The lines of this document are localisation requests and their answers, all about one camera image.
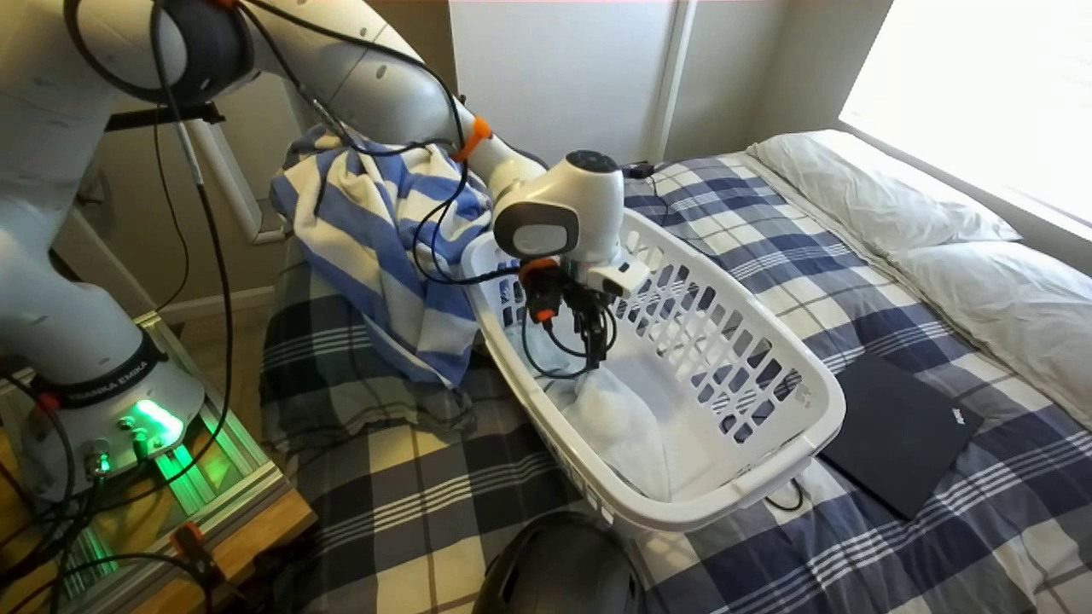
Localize light grey towel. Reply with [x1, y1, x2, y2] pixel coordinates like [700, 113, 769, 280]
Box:
[545, 368, 672, 502]

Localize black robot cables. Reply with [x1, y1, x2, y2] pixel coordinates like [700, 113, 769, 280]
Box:
[60, 0, 625, 385]

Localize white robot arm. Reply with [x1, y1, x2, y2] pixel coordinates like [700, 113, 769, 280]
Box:
[0, 0, 642, 460]

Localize blue white striped towel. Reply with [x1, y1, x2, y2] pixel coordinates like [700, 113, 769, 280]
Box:
[268, 127, 492, 385]

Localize white plastic laundry basket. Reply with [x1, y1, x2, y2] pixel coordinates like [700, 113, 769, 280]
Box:
[465, 212, 845, 533]

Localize wooden side table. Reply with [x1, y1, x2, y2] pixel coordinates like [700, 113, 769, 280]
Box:
[0, 315, 315, 614]

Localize white pillow front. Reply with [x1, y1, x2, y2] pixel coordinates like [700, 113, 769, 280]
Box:
[896, 243, 1092, 427]

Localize white pillow near window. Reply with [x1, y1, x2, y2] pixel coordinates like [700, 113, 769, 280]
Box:
[748, 128, 1015, 251]

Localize black flat tablet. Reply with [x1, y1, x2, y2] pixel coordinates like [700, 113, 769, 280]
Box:
[821, 358, 981, 518]

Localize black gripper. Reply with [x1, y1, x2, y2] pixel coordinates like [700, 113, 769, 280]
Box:
[518, 257, 649, 365]

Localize black round helmet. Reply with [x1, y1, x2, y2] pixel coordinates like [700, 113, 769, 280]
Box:
[471, 511, 646, 614]

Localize blue plaid bedspread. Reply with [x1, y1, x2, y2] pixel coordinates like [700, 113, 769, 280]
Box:
[260, 155, 1092, 614]

